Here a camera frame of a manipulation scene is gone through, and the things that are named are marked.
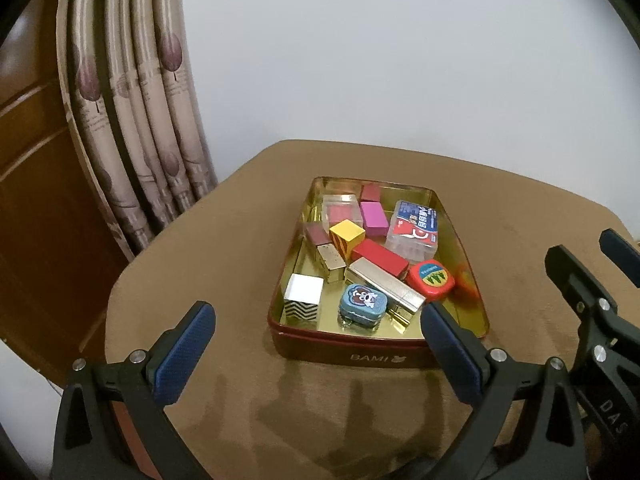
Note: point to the clear plastic box blue label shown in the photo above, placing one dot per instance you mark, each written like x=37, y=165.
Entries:
x=414, y=230

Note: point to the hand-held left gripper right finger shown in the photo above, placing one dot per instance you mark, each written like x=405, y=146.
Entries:
x=450, y=355

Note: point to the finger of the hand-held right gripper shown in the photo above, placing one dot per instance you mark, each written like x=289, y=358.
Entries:
x=575, y=280
x=622, y=255

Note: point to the magenta block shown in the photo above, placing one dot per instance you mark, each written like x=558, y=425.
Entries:
x=373, y=219

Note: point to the brown tablecloth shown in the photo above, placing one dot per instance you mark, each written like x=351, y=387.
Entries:
x=225, y=260

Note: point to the long silver bar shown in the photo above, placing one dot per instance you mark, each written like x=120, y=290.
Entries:
x=390, y=287

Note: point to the gold block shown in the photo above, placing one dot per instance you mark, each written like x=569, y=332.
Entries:
x=331, y=262

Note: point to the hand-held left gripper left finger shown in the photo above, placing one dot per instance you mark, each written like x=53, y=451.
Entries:
x=182, y=355

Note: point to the red tin box gold inside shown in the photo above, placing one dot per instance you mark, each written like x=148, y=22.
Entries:
x=330, y=347

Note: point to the small blue tin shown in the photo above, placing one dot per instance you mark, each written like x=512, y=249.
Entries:
x=362, y=305

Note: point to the dark red block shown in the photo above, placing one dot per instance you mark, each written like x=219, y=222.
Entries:
x=371, y=193

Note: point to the red round tin green label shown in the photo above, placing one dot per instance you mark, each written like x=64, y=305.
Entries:
x=431, y=280

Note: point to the clear box with red insert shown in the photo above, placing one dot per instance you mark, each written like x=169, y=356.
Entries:
x=342, y=212

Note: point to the beige patterned curtain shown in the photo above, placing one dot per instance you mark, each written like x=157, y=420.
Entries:
x=135, y=110

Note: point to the silver cube with zigzag stripes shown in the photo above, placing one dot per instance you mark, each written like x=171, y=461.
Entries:
x=303, y=295

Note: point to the long red block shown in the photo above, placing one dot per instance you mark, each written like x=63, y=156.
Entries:
x=382, y=257

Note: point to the brown wooden door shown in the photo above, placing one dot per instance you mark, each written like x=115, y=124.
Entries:
x=40, y=210

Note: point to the yellow cube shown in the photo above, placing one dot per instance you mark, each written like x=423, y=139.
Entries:
x=347, y=237

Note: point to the maroon block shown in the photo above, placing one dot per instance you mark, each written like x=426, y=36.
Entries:
x=317, y=234

